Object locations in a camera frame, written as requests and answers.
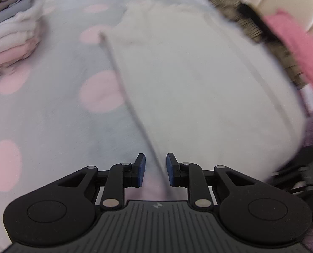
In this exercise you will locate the grey pink-dotted blanket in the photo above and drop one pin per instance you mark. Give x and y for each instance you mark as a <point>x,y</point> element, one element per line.
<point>53,105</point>

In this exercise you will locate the white shirt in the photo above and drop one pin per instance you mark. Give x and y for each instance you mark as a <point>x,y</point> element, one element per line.
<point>193,89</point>

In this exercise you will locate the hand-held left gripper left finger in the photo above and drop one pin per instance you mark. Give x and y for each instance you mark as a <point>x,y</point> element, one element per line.
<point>140,170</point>

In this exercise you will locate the stack of folded clothes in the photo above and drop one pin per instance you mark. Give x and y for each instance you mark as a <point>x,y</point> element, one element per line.
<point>11,34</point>

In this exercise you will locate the black garment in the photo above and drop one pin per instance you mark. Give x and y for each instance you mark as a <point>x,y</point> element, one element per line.
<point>262,25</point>

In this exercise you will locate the brown striped garment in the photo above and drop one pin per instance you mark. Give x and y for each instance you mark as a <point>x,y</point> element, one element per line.
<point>251,21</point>

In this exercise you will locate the pink garment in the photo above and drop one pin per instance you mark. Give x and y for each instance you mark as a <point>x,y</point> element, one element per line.
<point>296,44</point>

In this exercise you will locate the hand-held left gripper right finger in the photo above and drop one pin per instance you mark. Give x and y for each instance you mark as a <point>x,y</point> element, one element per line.
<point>170,170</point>

